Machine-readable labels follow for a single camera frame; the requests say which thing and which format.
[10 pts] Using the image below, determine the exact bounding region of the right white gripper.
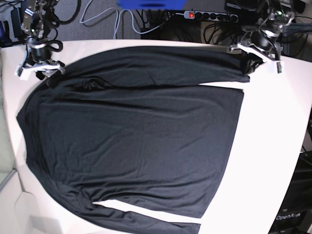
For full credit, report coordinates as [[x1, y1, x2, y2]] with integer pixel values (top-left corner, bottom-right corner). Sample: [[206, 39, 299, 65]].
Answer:
[[15, 58, 65, 88]]

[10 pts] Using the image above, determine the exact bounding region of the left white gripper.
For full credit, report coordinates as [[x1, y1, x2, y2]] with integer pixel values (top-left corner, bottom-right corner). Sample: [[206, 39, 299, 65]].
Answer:
[[227, 40, 285, 75]]

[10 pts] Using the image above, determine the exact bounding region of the black long-sleeve shirt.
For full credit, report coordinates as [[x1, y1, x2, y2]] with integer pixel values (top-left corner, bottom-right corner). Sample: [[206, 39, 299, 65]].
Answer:
[[17, 46, 250, 234]]

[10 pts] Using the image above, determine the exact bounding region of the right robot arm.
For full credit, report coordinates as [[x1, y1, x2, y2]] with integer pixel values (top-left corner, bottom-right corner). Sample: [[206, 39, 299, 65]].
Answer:
[[15, 0, 65, 88]]

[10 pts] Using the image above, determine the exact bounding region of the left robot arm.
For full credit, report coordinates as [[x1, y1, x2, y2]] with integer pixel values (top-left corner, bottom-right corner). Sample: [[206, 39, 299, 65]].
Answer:
[[229, 0, 295, 75]]

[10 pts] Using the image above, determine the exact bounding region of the black power adapter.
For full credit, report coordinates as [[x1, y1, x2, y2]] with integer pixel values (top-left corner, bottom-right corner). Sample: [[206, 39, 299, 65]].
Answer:
[[10, 7, 24, 39]]

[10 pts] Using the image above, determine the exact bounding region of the white power strip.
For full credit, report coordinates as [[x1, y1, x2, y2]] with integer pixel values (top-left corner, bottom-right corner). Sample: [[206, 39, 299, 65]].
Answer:
[[181, 11, 239, 23]]

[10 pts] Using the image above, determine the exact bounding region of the blue box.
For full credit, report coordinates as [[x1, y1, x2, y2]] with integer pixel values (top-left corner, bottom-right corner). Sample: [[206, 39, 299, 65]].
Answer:
[[118, 0, 186, 10]]

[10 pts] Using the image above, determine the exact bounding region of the black OpenArm case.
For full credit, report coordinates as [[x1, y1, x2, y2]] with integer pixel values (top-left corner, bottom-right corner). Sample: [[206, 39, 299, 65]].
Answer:
[[269, 151, 312, 234]]

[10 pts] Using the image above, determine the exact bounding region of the light grey cable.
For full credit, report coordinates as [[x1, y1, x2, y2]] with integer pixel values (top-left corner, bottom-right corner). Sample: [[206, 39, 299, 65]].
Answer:
[[80, 7, 161, 39]]

